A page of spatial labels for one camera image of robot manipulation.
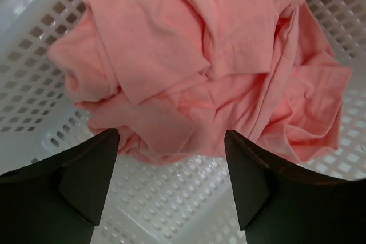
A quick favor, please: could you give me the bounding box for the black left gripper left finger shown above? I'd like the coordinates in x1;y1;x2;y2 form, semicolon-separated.
1;129;119;244

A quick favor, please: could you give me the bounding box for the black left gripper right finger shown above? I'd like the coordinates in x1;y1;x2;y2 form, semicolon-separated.
224;130;365;243

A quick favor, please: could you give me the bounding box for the salmon pink t-shirt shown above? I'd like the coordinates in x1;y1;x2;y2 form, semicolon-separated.
48;0;352;164

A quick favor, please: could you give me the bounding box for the white perforated plastic basket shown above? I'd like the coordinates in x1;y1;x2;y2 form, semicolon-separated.
1;0;365;243

